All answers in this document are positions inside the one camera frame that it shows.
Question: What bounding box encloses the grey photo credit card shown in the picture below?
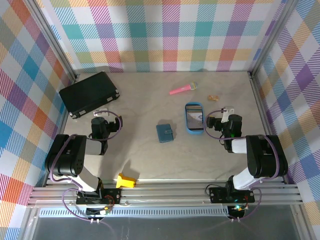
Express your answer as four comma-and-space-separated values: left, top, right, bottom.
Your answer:
186, 110, 204, 131

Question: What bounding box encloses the blue oval card tray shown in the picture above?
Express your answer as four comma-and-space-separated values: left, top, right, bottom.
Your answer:
184, 101, 205, 136

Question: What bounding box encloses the blue card holder wallet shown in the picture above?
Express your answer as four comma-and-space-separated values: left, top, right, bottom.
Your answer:
156, 123, 175, 144

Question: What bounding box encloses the black hard case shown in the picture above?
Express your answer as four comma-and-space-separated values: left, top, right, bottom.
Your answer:
58, 71, 121, 120

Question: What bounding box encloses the yellow plastic part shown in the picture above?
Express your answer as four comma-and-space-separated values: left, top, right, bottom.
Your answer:
115, 172, 137, 189

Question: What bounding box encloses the pink toy microphone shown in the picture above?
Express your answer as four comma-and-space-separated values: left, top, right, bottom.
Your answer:
169, 81, 199, 96

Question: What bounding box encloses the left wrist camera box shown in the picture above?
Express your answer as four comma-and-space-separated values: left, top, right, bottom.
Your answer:
92, 108, 112, 118

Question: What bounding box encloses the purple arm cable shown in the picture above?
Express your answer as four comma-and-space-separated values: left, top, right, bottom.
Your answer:
204, 109, 282, 223
49, 109, 124, 223

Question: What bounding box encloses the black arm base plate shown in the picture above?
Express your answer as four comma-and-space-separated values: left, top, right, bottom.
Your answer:
209, 186, 256, 204
75, 188, 123, 205

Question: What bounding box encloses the black round cable mount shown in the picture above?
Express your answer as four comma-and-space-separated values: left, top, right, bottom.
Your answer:
227, 204, 250, 224
85, 205, 111, 225

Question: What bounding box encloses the aluminium table edge rail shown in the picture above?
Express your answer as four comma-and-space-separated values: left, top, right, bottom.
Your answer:
26, 183, 305, 208

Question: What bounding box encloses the aluminium frame post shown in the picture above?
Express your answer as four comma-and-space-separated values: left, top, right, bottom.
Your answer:
24, 0, 81, 82
247, 0, 301, 77

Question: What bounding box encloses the grey slotted cable duct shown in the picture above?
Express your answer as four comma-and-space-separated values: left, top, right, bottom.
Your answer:
38, 208, 231, 218

